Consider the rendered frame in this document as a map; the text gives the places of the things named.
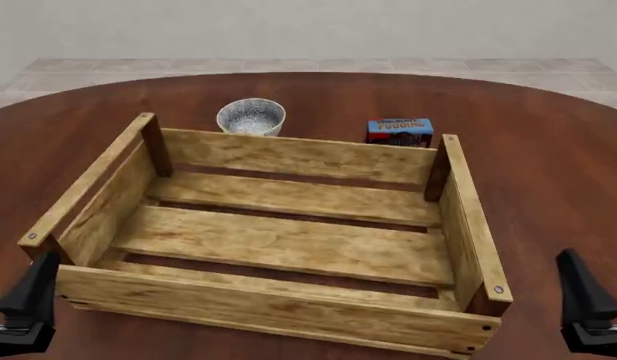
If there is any wooden slat tray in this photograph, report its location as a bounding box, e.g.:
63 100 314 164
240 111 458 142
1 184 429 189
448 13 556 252
16 111 514 360

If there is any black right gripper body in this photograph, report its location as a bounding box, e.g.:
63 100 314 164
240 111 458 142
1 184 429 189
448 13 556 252
559 318 617 356

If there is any blue pudding box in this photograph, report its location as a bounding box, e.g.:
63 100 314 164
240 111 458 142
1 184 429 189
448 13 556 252
363 117 435 150

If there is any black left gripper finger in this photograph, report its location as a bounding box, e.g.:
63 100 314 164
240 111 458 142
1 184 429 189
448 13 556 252
0 251 62 328

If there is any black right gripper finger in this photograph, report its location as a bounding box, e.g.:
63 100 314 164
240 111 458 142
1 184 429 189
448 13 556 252
556 247 615 327

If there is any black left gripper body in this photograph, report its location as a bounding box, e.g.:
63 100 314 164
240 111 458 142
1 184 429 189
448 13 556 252
0 318 57 356

